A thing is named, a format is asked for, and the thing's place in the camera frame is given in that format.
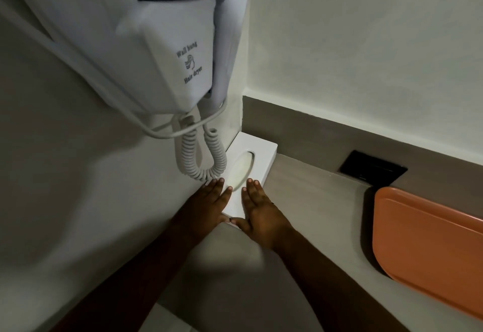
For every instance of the person's left hand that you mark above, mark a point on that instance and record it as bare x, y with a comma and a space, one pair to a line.
202, 211

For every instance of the person's right hand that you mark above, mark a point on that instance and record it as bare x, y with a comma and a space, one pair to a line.
262, 218

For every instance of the white tissue box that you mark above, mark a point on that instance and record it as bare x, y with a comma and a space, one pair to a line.
260, 150

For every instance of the orange plastic tray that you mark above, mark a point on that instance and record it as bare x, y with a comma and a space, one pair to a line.
426, 245

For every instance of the person's left forearm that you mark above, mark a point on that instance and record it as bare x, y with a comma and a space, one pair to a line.
128, 286

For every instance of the person's right forearm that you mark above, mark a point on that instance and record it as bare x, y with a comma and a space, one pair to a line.
332, 290

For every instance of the grey back panel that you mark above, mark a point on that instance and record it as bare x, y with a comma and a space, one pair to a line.
302, 131

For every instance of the white wall hair dryer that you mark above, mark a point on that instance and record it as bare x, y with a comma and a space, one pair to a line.
188, 154

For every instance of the black wall outlet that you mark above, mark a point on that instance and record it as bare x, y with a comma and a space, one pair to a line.
371, 169

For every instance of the white dryer wall holder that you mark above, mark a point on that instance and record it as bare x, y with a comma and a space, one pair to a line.
151, 48

